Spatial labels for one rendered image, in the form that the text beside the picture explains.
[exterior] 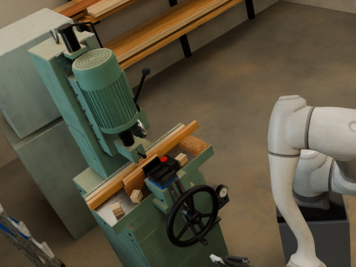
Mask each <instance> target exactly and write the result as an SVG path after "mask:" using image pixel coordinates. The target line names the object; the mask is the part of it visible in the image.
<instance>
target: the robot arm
mask: <svg viewBox="0 0 356 267"><path fill-rule="evenodd" d="M268 156H269V164H270V175H271V188H272V194H273V197H274V201H275V204H276V205H277V207H278V209H279V211H280V212H281V214H282V216H283V217H284V219H285V221H286V222H287V224H288V225H289V227H290V229H291V230H292V232H293V233H294V235H295V237H296V239H297V241H298V249H297V251H296V253H295V254H293V255H292V256H291V258H290V260H289V262H288V264H287V265H286V267H326V265H325V264H324V263H323V262H322V261H320V260H319V259H318V258H317V257H316V254H315V244H314V239H313V236H312V233H311V231H310V229H309V227H308V225H307V223H306V221H305V219H304V217H303V216H302V214H301V212H300V210H299V208H298V207H309V208H320V209H324V210H328V209H329V208H330V204H329V201H328V200H329V191H332V192H336V193H339V194H344V195H349V196H353V197H356V110H355V109H348V108H338V107H314V106H307V105H306V100H305V99H304V98H303V97H300V96H299V95H287V96H281V97H279V99H278V101H277V102H276V104H275V106H274V108H273V110H272V113H271V117H270V122H269V129H268ZM210 258H211V260H212V261H213V262H214V264H215V265H216V267H258V266H255V265H249V264H248V263H249V260H248V258H247V256H246V257H239V256H232V255H227V257H226V258H223V257H221V256H219V257H217V256H215V255H213V254H211V255H210Z"/></svg>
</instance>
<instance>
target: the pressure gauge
mask: <svg viewBox="0 0 356 267"><path fill-rule="evenodd" d="M223 191H224V193H223ZM216 192H217V194H218V196H219V197H221V198H223V197H225V196H226V195H227V193H228V187H227V186H225V185H223V184H220V185H219V186H218V187H217V188H216Z"/></svg>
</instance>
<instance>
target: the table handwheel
mask: <svg viewBox="0 0 356 267"><path fill-rule="evenodd" d="M202 191H204V192H208V193H209V194H210V195H211V197H212V201H213V207H212V213H201V212H199V211H198V210H197V209H195V208H194V201H193V195H194V194H195V193H198V192H202ZM188 198H189V199H190V206H191V209H190V208H188V207H187V206H185V205H184V204H183V203H184V202H185V201H186V200H187V199H188ZM181 205H183V207H184V208H183V209H182V211H181V213H183V214H184V215H185V217H186V220H187V221H188V222H187V223H186V224H185V226H184V227H183V229H182V230H181V232H180V233H179V234H178V236H177V237H175V235H174V232H173V225H174V219H175V217H176V214H177V212H178V211H179V209H180V207H181ZM218 210H219V198H218V194H217V192H216V191H215V190H214V189H213V188H212V187H210V186H208V185H197V186H194V187H192V188H190V189H188V190H187V191H185V192H184V193H183V194H182V195H181V196H180V197H179V198H178V199H177V201H176V202H175V204H174V205H173V207H172V209H171V211H170V214H169V216H168V219H167V224H166V232H167V236H168V238H169V240H170V242H171V243H172V244H173V245H175V246H177V247H189V246H192V245H194V244H196V243H197V242H199V240H198V239H197V237H198V236H201V237H203V238H204V237H205V236H206V234H207V233H208V232H209V230H210V229H211V228H212V226H213V224H214V222H215V220H216V218H217V214H218ZM203 217H210V218H209V220H208V222H207V224H206V225H205V227H204V228H203V229H202V231H201V232H200V233H198V234H197V235H196V236H194V237H193V238H191V239H189V240H187V241H180V238H181V237H182V235H183V234H184V233H185V231H186V230H187V229H188V227H189V226H190V225H191V224H193V225H196V224H198V223H199V222H200V221H201V219H202V218H203Z"/></svg>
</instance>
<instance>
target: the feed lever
mask: <svg viewBox="0 0 356 267"><path fill-rule="evenodd" d="M141 72H142V74H143V76H142V78H141V81H140V84H139V87H138V90H137V93H136V96H135V99H134V103H135V106H136V108H137V110H138V113H139V112H140V107H139V105H138V104H137V100H138V97H139V94H140V91H141V88H142V86H143V83H144V80H145V78H146V75H149V74H150V68H149V67H147V66H145V67H143V68H142V70H141Z"/></svg>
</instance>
